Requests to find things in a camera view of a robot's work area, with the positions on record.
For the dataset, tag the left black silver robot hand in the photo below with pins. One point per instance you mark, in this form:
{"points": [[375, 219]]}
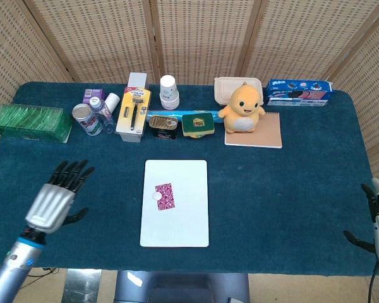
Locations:
{"points": [[50, 206]]}

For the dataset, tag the small white round disc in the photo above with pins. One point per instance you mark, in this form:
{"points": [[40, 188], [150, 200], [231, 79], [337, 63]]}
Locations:
{"points": [[157, 196]]}

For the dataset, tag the pink patterned card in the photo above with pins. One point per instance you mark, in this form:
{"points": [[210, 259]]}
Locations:
{"points": [[167, 202]]}

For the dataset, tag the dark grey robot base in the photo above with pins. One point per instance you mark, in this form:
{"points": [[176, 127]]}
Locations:
{"points": [[180, 287]]}

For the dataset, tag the white rectangular board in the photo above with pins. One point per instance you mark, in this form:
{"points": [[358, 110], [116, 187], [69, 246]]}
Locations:
{"points": [[183, 227]]}

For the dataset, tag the shiny metal table leg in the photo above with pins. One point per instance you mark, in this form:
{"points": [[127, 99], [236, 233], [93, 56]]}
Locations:
{"points": [[82, 285]]}

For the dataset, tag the green tissue box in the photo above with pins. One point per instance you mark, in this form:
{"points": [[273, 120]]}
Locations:
{"points": [[28, 123]]}

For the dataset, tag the silver-top drink can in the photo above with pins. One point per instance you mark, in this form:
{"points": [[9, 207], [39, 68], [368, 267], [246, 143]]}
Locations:
{"points": [[86, 118]]}

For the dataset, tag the clear bottle purple label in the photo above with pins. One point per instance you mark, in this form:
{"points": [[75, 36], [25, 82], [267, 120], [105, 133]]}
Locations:
{"points": [[105, 116]]}

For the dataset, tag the dark blue table mat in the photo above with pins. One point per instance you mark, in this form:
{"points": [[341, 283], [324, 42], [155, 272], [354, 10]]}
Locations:
{"points": [[271, 195]]}

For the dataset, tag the small purple box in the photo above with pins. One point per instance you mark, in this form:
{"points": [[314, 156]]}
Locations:
{"points": [[94, 94]]}

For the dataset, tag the white cylinder roll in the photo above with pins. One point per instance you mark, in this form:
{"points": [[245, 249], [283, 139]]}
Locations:
{"points": [[113, 101]]}

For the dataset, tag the yellow razor blister pack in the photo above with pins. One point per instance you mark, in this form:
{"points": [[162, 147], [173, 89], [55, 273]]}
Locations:
{"points": [[132, 110]]}

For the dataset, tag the gold pull-tab food tin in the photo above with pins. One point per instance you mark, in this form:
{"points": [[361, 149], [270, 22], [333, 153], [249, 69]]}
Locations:
{"points": [[163, 124]]}

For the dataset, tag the kraft spiral notebook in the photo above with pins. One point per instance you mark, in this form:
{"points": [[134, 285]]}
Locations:
{"points": [[265, 134]]}

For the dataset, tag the long blue foil roll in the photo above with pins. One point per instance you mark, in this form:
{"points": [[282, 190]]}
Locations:
{"points": [[183, 112]]}

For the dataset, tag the stacked white paper cups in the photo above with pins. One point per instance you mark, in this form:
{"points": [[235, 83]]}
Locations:
{"points": [[169, 93]]}

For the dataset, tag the blue cookie box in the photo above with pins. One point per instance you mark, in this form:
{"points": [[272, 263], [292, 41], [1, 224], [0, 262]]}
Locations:
{"points": [[298, 93]]}

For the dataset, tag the green square tin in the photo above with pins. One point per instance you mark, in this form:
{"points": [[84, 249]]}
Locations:
{"points": [[197, 123]]}

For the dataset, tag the yellow plush dinosaur toy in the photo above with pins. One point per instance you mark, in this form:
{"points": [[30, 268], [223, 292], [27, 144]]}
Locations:
{"points": [[243, 109]]}

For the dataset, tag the beige lidded food container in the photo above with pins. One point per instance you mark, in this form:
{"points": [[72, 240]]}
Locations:
{"points": [[225, 90]]}

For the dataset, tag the woven bamboo folding screen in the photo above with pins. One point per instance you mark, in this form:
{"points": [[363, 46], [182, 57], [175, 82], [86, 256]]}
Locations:
{"points": [[205, 38]]}

